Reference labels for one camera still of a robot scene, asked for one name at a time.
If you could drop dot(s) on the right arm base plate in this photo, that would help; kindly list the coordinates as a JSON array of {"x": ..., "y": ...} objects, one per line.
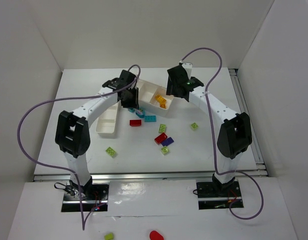
[{"x": 209, "y": 198}]

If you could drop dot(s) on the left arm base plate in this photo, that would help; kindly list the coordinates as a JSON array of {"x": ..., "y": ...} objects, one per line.
[{"x": 98, "y": 198}]

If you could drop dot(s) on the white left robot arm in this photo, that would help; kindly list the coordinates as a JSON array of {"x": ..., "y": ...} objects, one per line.
[{"x": 72, "y": 132}]

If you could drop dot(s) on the lime brick below purple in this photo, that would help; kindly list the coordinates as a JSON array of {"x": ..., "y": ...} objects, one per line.
[{"x": 164, "y": 150}]

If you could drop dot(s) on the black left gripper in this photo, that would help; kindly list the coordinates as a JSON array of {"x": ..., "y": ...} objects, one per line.
[{"x": 131, "y": 97}]

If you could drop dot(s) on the lime brick far right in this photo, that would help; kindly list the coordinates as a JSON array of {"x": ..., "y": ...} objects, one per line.
[{"x": 194, "y": 126}]

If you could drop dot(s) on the narrow white divided tray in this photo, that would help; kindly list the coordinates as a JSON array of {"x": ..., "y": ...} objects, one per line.
[{"x": 107, "y": 122}]

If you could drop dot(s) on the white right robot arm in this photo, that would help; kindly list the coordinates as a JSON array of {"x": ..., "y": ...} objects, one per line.
[{"x": 231, "y": 131}]

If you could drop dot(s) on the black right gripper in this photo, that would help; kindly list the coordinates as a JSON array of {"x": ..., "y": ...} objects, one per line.
[{"x": 175, "y": 81}]

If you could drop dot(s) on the red rounded foreground piece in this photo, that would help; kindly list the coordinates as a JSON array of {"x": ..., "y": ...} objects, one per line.
[{"x": 154, "y": 235}]

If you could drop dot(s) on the red brick by purple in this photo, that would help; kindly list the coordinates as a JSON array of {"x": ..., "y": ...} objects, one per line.
[{"x": 160, "y": 138}]

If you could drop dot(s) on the aluminium right side rail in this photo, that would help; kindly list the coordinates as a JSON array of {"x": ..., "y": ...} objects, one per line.
[{"x": 246, "y": 116}]

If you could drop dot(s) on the yellow curved striped brick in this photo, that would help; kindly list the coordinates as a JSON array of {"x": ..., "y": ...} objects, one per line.
[{"x": 161, "y": 101}]

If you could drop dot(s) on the aluminium rail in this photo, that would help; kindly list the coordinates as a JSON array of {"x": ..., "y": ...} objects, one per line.
[
  {"x": 246, "y": 116},
  {"x": 132, "y": 176}
]

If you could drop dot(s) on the wide white divided bin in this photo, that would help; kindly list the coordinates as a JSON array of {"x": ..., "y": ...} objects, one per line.
[{"x": 148, "y": 93}]

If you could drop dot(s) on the aluminium front rail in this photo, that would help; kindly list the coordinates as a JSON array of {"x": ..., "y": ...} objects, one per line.
[{"x": 132, "y": 176}]

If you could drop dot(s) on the long teal brick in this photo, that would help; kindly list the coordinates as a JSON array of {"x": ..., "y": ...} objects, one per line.
[{"x": 149, "y": 118}]

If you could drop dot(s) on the lime brick on foreground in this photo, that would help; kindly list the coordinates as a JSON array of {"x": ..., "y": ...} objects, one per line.
[{"x": 109, "y": 236}]

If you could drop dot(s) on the lime brick in pile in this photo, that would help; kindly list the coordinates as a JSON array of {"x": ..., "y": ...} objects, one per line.
[{"x": 162, "y": 128}]

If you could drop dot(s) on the red brick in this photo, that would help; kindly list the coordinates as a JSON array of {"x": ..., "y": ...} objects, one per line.
[
  {"x": 135, "y": 123},
  {"x": 160, "y": 138}
]

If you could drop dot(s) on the lone lime brick front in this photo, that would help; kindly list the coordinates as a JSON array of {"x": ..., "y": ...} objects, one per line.
[{"x": 111, "y": 152}]

